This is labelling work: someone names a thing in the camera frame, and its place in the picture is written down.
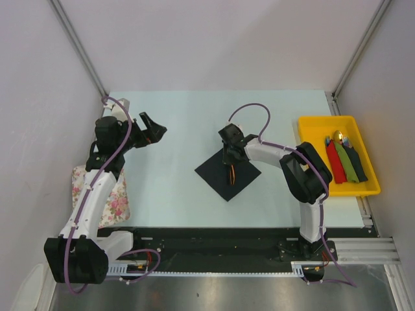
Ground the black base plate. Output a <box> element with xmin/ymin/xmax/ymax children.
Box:
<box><xmin>97</xmin><ymin>226</ymin><xmax>379</xmax><ymax>282</ymax></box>

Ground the green rolled napkin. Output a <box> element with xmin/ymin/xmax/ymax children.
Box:
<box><xmin>334</xmin><ymin>142</ymin><xmax>359</xmax><ymax>183</ymax></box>

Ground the right corner aluminium post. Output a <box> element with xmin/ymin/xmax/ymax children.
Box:
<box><xmin>331</xmin><ymin>0</ymin><xmax>394</xmax><ymax>101</ymax></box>

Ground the purple cable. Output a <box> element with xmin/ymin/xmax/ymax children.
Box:
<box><xmin>228</xmin><ymin>102</ymin><xmax>357</xmax><ymax>288</ymax></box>
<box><xmin>63</xmin><ymin>95</ymin><xmax>161</xmax><ymax>295</ymax></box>

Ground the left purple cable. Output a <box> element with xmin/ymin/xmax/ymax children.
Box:
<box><xmin>63</xmin><ymin>95</ymin><xmax>161</xmax><ymax>295</ymax></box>

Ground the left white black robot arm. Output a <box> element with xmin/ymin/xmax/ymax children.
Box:
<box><xmin>43</xmin><ymin>112</ymin><xmax>167</xmax><ymax>284</ymax></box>

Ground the gold knife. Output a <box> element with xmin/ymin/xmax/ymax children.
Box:
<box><xmin>230</xmin><ymin>165</ymin><xmax>235</xmax><ymax>185</ymax></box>

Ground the gold spoon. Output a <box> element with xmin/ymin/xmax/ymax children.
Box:
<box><xmin>333</xmin><ymin>130</ymin><xmax>343</xmax><ymax>144</ymax></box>

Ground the floral cloth mat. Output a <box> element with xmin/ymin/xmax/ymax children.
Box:
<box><xmin>71</xmin><ymin>165</ymin><xmax>130</xmax><ymax>229</ymax></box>

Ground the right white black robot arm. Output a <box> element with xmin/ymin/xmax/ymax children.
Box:
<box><xmin>219</xmin><ymin>123</ymin><xmax>333</xmax><ymax>259</ymax></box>

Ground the corner aluminium post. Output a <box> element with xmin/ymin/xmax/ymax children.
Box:
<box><xmin>331</xmin><ymin>0</ymin><xmax>394</xmax><ymax>101</ymax></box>
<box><xmin>48</xmin><ymin>0</ymin><xmax>108</xmax><ymax>97</ymax></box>

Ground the dark rolled napkin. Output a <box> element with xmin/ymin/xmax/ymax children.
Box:
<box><xmin>343</xmin><ymin>145</ymin><xmax>368</xmax><ymax>182</ymax></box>

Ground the red rolled napkin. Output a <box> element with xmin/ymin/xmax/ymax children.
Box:
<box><xmin>325</xmin><ymin>136</ymin><xmax>347</xmax><ymax>184</ymax></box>

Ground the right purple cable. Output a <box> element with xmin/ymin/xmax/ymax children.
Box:
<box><xmin>228</xmin><ymin>102</ymin><xmax>357</xmax><ymax>288</ymax></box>

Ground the aluminium frame rail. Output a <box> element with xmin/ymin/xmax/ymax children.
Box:
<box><xmin>331</xmin><ymin>238</ymin><xmax>401</xmax><ymax>265</ymax></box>

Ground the white cable duct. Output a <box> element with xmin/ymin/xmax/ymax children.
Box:
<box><xmin>106</xmin><ymin>262</ymin><xmax>309</xmax><ymax>278</ymax></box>

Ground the left corner aluminium post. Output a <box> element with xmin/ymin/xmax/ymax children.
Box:
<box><xmin>48</xmin><ymin>0</ymin><xmax>108</xmax><ymax>97</ymax></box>

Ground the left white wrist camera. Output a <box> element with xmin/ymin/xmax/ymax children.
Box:
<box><xmin>104</xmin><ymin>98</ymin><xmax>130</xmax><ymax>122</ymax></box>

